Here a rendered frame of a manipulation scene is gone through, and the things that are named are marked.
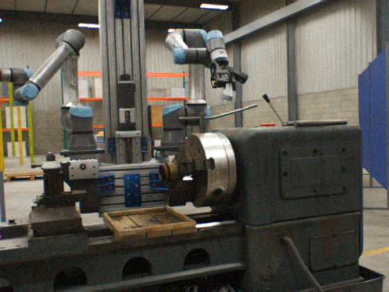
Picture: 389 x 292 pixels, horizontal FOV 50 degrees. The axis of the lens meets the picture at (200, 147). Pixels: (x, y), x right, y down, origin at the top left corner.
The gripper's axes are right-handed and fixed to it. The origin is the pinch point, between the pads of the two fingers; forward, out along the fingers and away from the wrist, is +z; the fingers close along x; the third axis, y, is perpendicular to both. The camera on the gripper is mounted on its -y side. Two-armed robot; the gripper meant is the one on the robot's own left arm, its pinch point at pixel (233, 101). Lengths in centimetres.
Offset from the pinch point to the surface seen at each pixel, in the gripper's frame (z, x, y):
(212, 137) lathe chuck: 15.5, -1.7, 12.9
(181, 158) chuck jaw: 19.6, -14.1, 23.3
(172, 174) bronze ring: 27.3, -10.3, 29.7
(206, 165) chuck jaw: 28.1, 0.3, 18.7
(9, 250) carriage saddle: 51, -1, 90
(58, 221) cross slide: 44, -1, 75
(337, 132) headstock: 21.3, 11.5, -39.1
